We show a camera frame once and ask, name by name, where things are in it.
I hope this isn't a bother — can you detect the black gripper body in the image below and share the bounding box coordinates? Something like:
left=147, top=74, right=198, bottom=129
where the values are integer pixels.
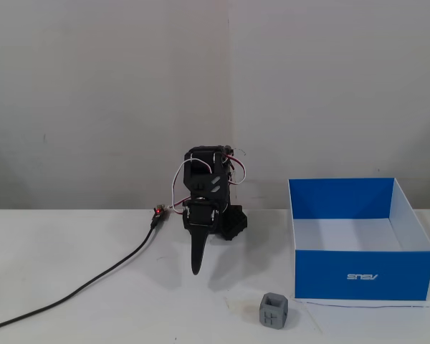
left=182, top=200, right=221, bottom=236

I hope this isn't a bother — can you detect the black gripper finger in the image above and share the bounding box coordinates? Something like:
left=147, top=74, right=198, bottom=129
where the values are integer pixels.
left=190, top=233, right=201, bottom=276
left=198, top=234, right=211, bottom=275

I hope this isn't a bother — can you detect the gray block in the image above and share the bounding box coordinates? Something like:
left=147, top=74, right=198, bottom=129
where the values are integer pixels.
left=259, top=292, right=290, bottom=329

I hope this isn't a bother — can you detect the blue cardboard box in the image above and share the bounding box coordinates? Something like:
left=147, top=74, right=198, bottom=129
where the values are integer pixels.
left=288, top=178, right=430, bottom=301

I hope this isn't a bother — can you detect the small controller board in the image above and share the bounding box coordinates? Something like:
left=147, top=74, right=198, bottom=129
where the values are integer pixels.
left=150, top=204, right=168, bottom=221

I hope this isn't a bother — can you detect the clear tape patch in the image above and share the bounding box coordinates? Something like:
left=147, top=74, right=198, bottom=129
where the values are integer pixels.
left=224, top=297, right=263, bottom=315

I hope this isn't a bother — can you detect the red white board wire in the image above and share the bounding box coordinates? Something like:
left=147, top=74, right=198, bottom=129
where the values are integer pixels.
left=163, top=199, right=186, bottom=216

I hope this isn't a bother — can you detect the red white wrist wire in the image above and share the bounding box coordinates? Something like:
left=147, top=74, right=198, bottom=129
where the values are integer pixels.
left=171, top=148, right=249, bottom=211

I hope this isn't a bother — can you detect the black USB cable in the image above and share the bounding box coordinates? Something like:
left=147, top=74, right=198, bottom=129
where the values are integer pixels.
left=0, top=216, right=158, bottom=333

